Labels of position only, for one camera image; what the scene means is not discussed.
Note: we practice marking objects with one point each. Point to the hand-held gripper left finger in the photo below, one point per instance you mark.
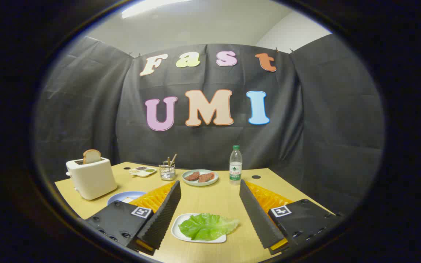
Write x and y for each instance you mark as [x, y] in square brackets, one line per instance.
[163, 215]

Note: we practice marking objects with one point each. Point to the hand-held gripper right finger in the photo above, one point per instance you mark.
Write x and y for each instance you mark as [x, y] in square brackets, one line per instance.
[258, 215]

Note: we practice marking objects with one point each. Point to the green lettuce leaf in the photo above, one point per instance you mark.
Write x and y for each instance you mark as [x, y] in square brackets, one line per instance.
[207, 226]

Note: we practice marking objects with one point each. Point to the toasted bread slice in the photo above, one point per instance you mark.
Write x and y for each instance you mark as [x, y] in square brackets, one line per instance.
[92, 156]

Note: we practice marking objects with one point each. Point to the white rectangular plate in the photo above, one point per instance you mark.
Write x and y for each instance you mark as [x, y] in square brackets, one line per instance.
[177, 228]

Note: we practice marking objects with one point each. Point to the white bread slice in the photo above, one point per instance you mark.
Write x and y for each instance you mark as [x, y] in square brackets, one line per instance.
[127, 199]

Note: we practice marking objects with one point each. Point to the clear utensil holder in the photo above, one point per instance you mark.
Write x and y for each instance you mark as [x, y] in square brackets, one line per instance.
[167, 173]

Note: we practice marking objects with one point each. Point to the white divided condiment dish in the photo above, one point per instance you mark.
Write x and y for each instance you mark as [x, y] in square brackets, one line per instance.
[143, 171]

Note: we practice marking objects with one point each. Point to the brown meat patty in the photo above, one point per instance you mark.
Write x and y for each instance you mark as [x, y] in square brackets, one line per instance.
[206, 177]
[192, 176]

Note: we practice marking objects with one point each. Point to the blue round plate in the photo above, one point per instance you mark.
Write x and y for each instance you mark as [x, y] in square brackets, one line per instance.
[117, 197]

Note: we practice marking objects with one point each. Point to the pale green plate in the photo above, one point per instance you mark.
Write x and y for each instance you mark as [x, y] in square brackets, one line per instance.
[200, 182]

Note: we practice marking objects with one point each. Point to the clear water bottle green cap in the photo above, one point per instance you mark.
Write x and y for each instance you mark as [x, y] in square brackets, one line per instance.
[235, 166]

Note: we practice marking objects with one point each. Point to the wooden spoon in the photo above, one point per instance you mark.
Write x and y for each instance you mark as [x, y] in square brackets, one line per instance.
[173, 159]

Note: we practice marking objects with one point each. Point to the white toaster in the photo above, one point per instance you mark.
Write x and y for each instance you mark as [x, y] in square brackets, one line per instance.
[93, 179]

